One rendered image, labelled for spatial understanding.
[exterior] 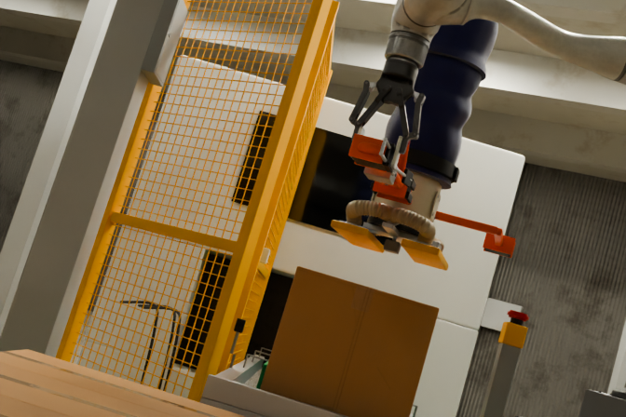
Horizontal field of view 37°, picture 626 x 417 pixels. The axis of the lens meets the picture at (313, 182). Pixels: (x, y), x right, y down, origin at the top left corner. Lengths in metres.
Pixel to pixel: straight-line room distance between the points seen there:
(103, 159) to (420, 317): 1.28
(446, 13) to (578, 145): 9.71
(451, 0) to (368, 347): 1.06
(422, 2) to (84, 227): 1.71
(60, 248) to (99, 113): 0.48
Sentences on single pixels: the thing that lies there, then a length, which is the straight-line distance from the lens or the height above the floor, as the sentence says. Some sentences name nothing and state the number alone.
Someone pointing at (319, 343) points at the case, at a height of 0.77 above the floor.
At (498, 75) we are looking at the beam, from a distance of 9.65.
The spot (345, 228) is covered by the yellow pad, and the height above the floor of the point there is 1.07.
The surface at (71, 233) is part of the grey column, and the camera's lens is 3.29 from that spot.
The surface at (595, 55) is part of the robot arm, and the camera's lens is 2.20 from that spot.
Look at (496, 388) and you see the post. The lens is 3.12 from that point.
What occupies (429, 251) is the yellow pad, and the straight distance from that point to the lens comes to 2.42.
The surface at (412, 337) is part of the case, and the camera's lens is 2.58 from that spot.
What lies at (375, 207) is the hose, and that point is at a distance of 2.42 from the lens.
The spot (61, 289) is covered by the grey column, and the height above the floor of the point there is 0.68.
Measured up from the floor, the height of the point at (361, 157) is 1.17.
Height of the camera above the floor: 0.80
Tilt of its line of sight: 8 degrees up
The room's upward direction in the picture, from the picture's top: 17 degrees clockwise
